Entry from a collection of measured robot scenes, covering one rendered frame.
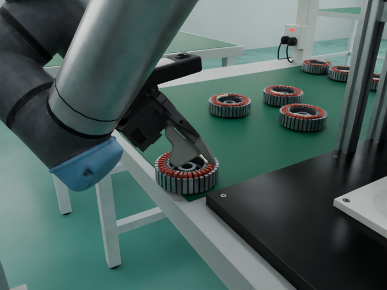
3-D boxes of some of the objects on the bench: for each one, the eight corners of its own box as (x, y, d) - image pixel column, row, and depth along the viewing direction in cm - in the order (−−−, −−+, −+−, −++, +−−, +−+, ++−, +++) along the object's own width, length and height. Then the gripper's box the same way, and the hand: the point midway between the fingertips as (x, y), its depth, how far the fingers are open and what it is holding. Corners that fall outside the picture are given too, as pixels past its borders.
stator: (171, 203, 56) (170, 183, 54) (146, 172, 64) (145, 154, 63) (230, 186, 60) (231, 167, 59) (199, 159, 69) (199, 142, 68)
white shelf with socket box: (299, 87, 115) (321, -74, 96) (232, 66, 144) (239, -62, 124) (365, 74, 132) (395, -66, 112) (293, 57, 160) (307, -57, 141)
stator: (281, 113, 92) (282, 100, 91) (325, 118, 89) (327, 105, 87) (275, 129, 83) (277, 114, 81) (325, 135, 80) (327, 120, 78)
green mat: (188, 202, 56) (188, 201, 56) (86, 100, 104) (86, 99, 103) (472, 105, 100) (472, 104, 99) (308, 64, 147) (308, 64, 147)
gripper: (65, 77, 55) (140, 152, 67) (106, 114, 39) (193, 202, 52) (105, 41, 56) (172, 121, 68) (160, 63, 40) (233, 161, 53)
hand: (193, 145), depth 60 cm, fingers open, 14 cm apart
